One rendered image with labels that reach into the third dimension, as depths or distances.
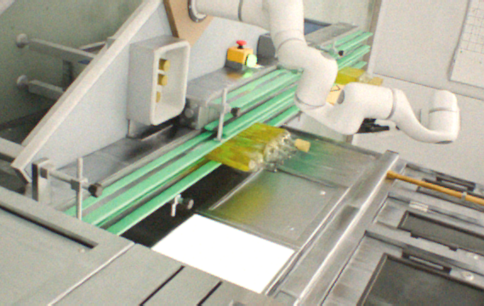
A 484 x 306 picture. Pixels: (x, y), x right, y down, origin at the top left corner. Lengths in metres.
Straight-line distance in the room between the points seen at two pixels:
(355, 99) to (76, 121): 0.70
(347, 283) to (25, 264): 0.95
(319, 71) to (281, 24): 0.19
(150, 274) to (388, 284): 0.93
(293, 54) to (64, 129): 0.60
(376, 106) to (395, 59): 6.26
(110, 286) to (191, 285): 0.11
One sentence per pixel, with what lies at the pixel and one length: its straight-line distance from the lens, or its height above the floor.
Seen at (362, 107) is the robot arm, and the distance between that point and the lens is 1.50.
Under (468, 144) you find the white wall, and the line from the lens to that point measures 7.88.
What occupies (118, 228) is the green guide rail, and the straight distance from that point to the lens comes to 1.47.
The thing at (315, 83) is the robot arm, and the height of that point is 1.26.
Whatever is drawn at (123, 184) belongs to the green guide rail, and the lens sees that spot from 1.50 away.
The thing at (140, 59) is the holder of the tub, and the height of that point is 0.79.
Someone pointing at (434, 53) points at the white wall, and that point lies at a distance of 7.66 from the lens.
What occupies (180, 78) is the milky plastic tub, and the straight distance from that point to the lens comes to 1.77.
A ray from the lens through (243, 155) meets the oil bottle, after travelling 1.78.
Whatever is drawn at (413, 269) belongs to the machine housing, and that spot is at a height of 1.61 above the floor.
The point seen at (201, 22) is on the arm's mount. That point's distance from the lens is 1.91.
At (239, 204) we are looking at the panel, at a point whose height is 1.07.
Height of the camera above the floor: 1.68
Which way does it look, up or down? 21 degrees down
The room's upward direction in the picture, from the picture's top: 107 degrees clockwise
